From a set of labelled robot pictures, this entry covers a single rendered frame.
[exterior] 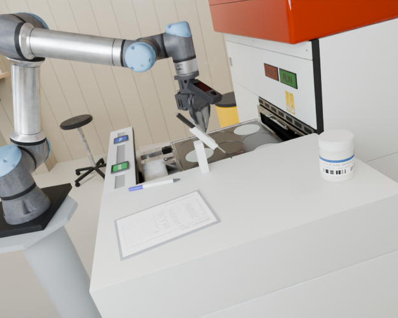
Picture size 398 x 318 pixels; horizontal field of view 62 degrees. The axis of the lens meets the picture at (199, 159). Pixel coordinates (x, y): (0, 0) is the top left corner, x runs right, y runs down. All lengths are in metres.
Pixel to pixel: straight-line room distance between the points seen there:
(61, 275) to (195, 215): 0.77
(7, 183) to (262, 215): 0.83
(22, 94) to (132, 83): 2.53
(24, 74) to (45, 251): 0.60
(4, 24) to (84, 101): 2.86
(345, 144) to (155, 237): 0.43
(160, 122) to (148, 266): 3.19
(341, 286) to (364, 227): 0.15
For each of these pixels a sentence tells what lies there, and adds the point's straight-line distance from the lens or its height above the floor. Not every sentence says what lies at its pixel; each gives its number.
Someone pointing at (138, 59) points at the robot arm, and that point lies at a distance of 0.92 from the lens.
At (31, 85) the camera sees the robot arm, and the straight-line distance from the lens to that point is 1.22.
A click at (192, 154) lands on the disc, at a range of 1.15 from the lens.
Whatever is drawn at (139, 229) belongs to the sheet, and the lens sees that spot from 0.73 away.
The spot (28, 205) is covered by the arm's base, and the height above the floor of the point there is 0.89.
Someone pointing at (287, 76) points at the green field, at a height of 1.10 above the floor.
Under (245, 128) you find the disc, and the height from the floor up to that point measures 0.90.
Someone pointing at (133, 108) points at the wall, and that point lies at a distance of 3.76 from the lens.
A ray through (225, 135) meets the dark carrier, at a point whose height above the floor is 0.90.
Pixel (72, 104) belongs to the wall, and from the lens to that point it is 3.93.
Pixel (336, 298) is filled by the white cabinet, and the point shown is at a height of 0.74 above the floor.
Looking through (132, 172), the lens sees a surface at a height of 0.96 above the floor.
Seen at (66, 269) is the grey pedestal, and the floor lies 0.60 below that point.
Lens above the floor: 1.37
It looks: 25 degrees down
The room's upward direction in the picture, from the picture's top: 14 degrees counter-clockwise
